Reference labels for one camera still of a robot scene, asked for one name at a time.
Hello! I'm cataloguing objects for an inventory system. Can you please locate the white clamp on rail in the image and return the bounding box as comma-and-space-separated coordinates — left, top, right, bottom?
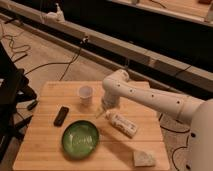
45, 4, 65, 22

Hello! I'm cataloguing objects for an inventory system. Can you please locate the black cable right floor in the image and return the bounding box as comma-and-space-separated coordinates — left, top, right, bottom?
158, 113, 193, 171

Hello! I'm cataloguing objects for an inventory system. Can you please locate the black floor cable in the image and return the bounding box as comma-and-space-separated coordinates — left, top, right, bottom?
23, 38, 88, 82

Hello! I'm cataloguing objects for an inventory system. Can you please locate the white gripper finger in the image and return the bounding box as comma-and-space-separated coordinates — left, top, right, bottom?
96, 110, 104, 118

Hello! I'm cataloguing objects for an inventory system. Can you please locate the black stand left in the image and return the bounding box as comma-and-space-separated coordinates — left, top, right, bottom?
0, 42, 37, 162

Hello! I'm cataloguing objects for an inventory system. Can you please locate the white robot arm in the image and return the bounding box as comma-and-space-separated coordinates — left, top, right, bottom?
101, 69, 213, 171

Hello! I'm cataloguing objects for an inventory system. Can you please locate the black remote control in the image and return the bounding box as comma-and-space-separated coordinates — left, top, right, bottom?
53, 106, 69, 127

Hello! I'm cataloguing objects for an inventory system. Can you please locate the green bowl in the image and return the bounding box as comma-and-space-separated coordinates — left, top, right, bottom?
61, 120, 99, 160

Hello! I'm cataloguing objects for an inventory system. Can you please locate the beige sponge pad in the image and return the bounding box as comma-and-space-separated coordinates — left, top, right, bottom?
133, 151, 156, 167

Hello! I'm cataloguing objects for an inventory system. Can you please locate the white plastic bottle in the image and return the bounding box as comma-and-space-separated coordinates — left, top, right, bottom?
105, 112, 138, 138

